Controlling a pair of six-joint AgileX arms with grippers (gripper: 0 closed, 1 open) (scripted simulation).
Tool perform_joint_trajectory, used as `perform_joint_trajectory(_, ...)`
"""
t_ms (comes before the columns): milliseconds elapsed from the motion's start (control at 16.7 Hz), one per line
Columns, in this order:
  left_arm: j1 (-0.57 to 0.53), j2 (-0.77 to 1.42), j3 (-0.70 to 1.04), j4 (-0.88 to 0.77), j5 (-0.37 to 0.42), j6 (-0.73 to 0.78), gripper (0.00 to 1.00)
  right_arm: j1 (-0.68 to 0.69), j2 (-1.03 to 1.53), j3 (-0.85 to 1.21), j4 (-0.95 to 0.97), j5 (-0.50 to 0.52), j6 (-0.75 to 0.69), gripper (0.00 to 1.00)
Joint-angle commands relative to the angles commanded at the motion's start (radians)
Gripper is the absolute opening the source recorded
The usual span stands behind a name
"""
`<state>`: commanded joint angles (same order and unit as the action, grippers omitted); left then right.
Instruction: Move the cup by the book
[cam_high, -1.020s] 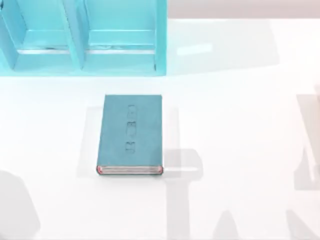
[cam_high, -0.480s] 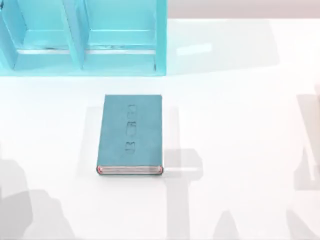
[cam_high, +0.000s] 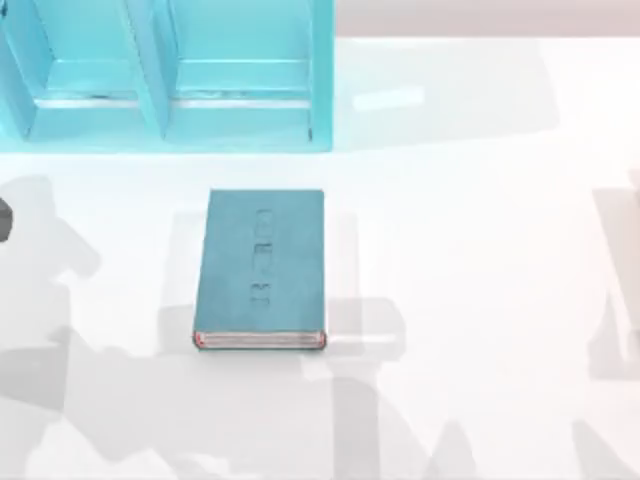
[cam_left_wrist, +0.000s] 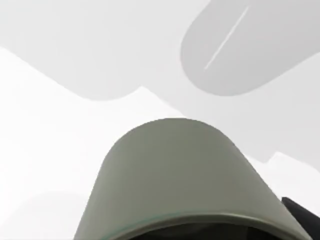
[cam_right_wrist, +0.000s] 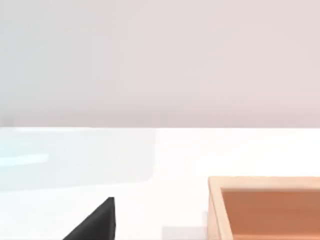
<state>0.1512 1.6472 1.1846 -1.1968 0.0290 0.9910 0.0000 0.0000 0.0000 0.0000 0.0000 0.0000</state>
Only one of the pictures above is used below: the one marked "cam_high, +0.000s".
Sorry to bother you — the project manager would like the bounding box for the teal book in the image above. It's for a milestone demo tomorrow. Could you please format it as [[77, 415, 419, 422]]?
[[191, 188, 329, 351]]

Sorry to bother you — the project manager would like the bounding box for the light blue rack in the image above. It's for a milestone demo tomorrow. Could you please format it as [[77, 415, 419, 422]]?
[[0, 0, 335, 154]]

